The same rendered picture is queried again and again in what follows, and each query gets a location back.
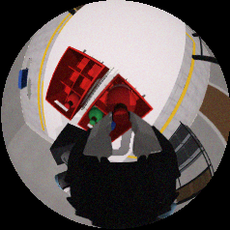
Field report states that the green bottle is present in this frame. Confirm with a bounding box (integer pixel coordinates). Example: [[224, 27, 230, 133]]
[[89, 105, 104, 126]]

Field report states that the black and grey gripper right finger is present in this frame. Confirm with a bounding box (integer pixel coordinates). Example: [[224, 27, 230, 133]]
[[128, 111, 181, 179]]

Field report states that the red crate with dividers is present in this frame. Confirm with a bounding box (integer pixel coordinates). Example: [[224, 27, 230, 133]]
[[78, 74, 153, 142], [45, 46, 109, 120]]

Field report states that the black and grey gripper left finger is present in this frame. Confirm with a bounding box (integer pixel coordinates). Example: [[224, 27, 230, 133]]
[[64, 111, 113, 184]]

